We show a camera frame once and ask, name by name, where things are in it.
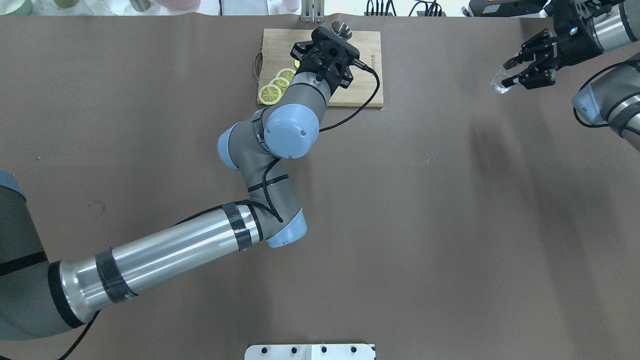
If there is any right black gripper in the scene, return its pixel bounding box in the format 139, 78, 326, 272
502, 29, 603, 90

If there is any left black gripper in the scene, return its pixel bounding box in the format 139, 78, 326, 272
290, 26, 361, 90

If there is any small clear glass cup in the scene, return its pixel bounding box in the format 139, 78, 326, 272
491, 63, 524, 94

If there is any steel double jigger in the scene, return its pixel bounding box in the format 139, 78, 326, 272
330, 20, 353, 41

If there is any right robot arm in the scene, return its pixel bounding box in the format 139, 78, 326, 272
491, 0, 640, 150

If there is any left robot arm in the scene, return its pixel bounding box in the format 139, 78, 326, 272
0, 22, 373, 341

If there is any pink cup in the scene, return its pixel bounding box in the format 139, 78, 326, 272
281, 0, 301, 13

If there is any wooden cutting board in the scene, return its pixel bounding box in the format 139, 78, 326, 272
257, 28, 383, 108

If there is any middle row lemon slice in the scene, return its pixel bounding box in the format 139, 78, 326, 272
269, 76, 290, 95

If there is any end row lemon slice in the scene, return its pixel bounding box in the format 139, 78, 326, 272
257, 84, 283, 106

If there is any pink bowl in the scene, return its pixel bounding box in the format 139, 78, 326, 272
155, 0, 201, 11

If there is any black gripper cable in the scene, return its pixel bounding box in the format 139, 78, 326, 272
318, 59, 381, 134

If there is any aluminium frame post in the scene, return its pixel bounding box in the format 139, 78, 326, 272
300, 0, 326, 24

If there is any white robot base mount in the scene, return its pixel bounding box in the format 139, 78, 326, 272
244, 343, 378, 360

